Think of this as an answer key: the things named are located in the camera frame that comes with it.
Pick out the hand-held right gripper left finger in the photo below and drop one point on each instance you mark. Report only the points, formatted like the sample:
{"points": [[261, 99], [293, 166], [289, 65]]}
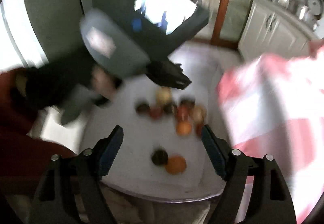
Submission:
{"points": [[110, 153]]}

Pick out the dark purple passion fruit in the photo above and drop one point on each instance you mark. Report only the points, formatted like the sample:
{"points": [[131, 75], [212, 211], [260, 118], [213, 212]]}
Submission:
{"points": [[187, 102]]}

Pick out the dark glossy box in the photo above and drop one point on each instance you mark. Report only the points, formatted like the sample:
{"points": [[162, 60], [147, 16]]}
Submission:
{"points": [[174, 36]]}

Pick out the large red tomato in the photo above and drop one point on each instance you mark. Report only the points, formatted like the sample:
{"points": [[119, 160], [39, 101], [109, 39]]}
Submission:
{"points": [[182, 113]]}

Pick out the white box with purple rim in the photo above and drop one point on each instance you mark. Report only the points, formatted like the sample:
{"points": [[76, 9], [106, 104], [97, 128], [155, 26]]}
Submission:
{"points": [[141, 138]]}

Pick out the small orange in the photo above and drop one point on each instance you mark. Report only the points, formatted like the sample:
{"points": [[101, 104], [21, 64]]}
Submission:
{"points": [[183, 128]]}

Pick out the red white checked tablecloth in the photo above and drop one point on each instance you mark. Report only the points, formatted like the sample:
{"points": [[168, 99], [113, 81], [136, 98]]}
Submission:
{"points": [[265, 102]]}

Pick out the large orange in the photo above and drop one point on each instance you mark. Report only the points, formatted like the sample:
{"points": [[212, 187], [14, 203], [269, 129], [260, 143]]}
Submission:
{"points": [[176, 165]]}

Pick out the small striped yellow melon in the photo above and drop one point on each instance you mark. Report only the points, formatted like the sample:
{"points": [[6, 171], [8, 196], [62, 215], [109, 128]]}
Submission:
{"points": [[163, 95]]}

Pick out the dark red fruit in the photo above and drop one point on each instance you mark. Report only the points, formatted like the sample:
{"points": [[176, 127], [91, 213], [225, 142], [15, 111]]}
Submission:
{"points": [[199, 129]]}

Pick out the white kitchen cabinet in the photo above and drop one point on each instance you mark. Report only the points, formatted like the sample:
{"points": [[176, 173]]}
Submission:
{"points": [[273, 34]]}

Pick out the round grey appliance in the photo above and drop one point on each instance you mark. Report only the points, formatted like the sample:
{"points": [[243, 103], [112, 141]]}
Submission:
{"points": [[313, 5]]}

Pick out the brown wooden post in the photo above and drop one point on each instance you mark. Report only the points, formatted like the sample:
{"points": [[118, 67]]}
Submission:
{"points": [[222, 4]]}

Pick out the large striped yellow melon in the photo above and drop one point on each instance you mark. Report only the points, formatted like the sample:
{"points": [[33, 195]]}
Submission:
{"points": [[199, 113]]}

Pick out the person's red clothing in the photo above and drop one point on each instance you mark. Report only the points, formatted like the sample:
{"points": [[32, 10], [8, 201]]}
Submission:
{"points": [[15, 138]]}

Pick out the dark avocado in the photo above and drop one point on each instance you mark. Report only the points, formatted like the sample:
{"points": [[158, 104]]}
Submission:
{"points": [[160, 157]]}

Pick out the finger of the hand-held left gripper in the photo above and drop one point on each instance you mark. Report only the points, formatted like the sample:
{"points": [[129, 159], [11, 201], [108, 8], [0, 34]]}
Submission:
{"points": [[172, 76]]}

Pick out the person's left hand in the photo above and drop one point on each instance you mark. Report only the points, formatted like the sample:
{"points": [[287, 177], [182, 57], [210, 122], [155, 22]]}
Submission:
{"points": [[101, 82]]}

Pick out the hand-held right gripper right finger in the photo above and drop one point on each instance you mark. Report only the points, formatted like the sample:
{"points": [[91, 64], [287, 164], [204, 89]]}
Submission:
{"points": [[215, 153]]}

